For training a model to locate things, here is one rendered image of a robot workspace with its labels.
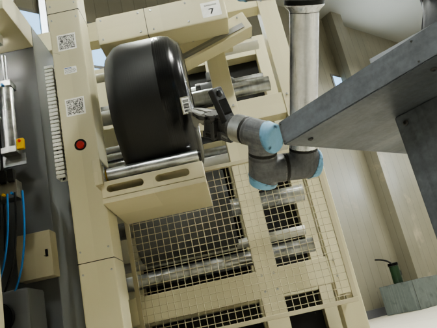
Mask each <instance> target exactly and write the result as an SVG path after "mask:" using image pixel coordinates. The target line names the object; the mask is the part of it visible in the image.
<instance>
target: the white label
mask: <svg viewBox="0 0 437 328"><path fill-rule="evenodd" d="M180 102H181V107H182V111H183V114H184V115H186V114H189V110H190V109H191V104H190V100H189V96H186V97H182V98H180Z"/></svg>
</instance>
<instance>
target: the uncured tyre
mask: <svg viewBox="0 0 437 328"><path fill-rule="evenodd" d="M104 77H105V88H106V93H107V100H108V104H109V111H110V114H111V120H112V123H113V128H114V132H115V134H116V138H117V141H118V145H119V147H120V151H121V153H122V156H123V159H124V161H125V163H126V165H127V164H131V163H136V162H140V161H146V160H149V159H155V158H158V157H163V156H169V155H172V154H178V153H182V152H187V151H191V150H197V149H199V150H200V153H201V156H202V163H203V164H204V146H203V142H202V136H201V133H200V127H199V125H198V127H197V128H195V127H194V126H193V123H192V117H191V115H190V114H186V115H184V114H183V111H182V107H181V102H180V98H182V97H186V96H189V100H190V104H191V109H193V108H195V106H194V100H193V96H192V91H191V86H190V83H189V77H188V73H187V69H186V65H185V60H184V57H183V54H182V51H181V49H180V46H179V44H178V43H177V42H176V41H174V40H173V39H171V38H169V37H167V36H156V37H153V38H147V39H144V40H138V41H134V42H129V43H125V44H120V45H118V46H116V47H115V48H112V50H111V52H110V53H109V54H108V56H107V58H106V59H105V63H104Z"/></svg>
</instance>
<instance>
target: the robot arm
mask: <svg viewBox="0 0 437 328"><path fill-rule="evenodd" d="M324 2H325V0H284V7H285V8H286V9H287V10H288V11H289V115H292V114H293V113H294V112H296V111H298V110H299V109H301V108H302V107H304V106H305V105H307V104H309V103H310V102H312V101H313V100H315V99H316V98H318V67H319V11H320V9H321V8H322V7H323V6H324ZM420 3H421V6H422V9H423V17H422V24H421V30H422V29H424V28H426V27H428V26H430V25H432V24H433V23H435V22H436V21H437V0H420ZM208 94H209V96H210V98H211V101H212V102H213V105H214V106H215V109H209V108H193V109H190V110H189V114H190V115H191V117H192V123H193V126H194V127H195V128H197V127H198V125H199V123H201V125H203V126H204V130H203V137H205V138H207V139H211V140H216V139H219V140H221V141H226V142H228V143H232V142H237V143H241V144H244V145H247V146H248V176H249V182H250V185H251V186H252V187H254V188H256V189H260V190H271V189H274V188H276V186H277V185H278V182H286V181H291V180H300V179H306V178H307V179H310V178H315V177H318V176H319V175H320V174H321V173H322V171H323V165H324V162H323V155H322V152H321V151H320V150H319V149H318V147H309V146H292V145H289V152H288V153H283V154H277V152H278V151H279V150H280V149H281V147H282V145H283V139H282V134H281V132H280V127H279V125H278V124H275V123H274V122H271V121H266V120H261V119H258V118H253V117H250V116H246V115H241V114H236V115H234V114H233V111H232V109H231V107H230V105H229V103H228V101H227V99H226V96H225V94H224V92H223V90H222V87H216V88H213V89H211V90H209V91H208ZM206 136H207V137H206ZM209 137H210V138H209Z"/></svg>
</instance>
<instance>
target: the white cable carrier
mask: <svg viewBox="0 0 437 328"><path fill-rule="evenodd" d="M44 72H45V80H46V84H47V85H46V87H47V88H46V90H47V101H48V105H49V106H48V107H49V116H50V120H51V121H50V124H51V132H52V133H51V134H52V139H53V140H52V141H53V147H54V148H53V150H54V155H55V156H54V158H55V167H56V175H57V179H58V180H60V181H61V182H65V181H68V175H67V170H66V160H65V153H64V143H63V138H62V128H61V121H60V111H59V101H58V96H57V85H56V79H55V69H54V67H53V65H49V66H44Z"/></svg>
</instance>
